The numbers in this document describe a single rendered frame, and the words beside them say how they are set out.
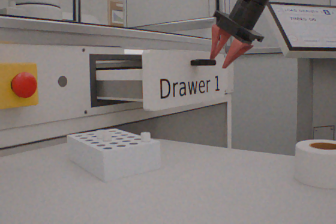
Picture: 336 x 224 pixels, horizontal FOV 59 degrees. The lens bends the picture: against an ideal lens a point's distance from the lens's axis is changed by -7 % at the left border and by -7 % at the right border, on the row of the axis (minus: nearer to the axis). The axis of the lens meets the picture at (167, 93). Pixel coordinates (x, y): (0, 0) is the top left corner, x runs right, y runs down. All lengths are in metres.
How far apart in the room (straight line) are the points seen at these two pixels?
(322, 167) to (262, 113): 2.05
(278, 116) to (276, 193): 2.02
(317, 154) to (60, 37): 0.48
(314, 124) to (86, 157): 1.24
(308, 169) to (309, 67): 1.15
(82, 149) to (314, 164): 0.29
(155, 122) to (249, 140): 1.69
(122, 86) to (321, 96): 1.09
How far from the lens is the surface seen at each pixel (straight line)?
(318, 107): 1.54
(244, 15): 0.64
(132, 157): 0.40
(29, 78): 0.51
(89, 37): 0.68
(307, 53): 1.37
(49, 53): 0.62
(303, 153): 0.38
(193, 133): 1.02
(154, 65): 0.57
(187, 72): 0.65
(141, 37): 0.79
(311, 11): 1.58
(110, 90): 0.65
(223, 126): 1.20
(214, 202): 0.33
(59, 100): 0.63
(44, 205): 0.34
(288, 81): 2.31
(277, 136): 2.39
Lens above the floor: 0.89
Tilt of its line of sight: 4 degrees down
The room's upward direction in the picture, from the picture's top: 1 degrees counter-clockwise
